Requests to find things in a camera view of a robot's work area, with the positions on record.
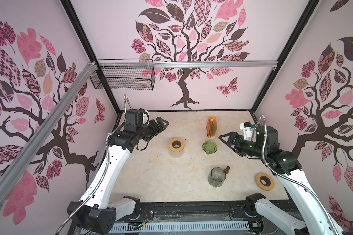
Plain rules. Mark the grey glass server with knob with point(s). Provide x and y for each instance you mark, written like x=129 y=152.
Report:
x=217 y=176

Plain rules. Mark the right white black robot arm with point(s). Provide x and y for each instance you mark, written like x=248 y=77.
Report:
x=287 y=169

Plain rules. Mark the wooden dripper ring stand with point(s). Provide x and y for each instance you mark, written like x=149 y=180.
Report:
x=176 y=145

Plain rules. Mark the aluminium rail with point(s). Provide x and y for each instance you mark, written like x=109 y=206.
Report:
x=15 y=170
x=208 y=64

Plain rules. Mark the aluminium rail left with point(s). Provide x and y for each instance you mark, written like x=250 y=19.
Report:
x=15 y=170

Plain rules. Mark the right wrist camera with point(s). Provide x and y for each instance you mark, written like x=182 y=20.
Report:
x=247 y=129

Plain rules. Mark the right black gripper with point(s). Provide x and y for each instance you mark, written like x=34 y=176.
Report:
x=232 y=135

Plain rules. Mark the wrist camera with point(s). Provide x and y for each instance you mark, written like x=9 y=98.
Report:
x=247 y=129
x=145 y=116

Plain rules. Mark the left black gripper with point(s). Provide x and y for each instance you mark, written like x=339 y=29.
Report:
x=155 y=129

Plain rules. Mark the black wire basket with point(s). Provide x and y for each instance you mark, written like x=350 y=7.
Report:
x=124 y=74

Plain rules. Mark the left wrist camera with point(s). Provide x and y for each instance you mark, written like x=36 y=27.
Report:
x=145 y=116

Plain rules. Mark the white slotted cable duct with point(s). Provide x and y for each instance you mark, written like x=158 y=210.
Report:
x=173 y=227

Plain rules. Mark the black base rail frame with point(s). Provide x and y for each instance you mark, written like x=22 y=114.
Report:
x=169 y=210

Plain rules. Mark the aluminium rail back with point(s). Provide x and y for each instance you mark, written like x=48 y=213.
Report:
x=208 y=64

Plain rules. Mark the brown paper filter stack holder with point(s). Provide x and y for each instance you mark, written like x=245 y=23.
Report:
x=211 y=127

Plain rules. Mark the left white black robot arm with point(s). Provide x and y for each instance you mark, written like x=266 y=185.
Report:
x=111 y=170

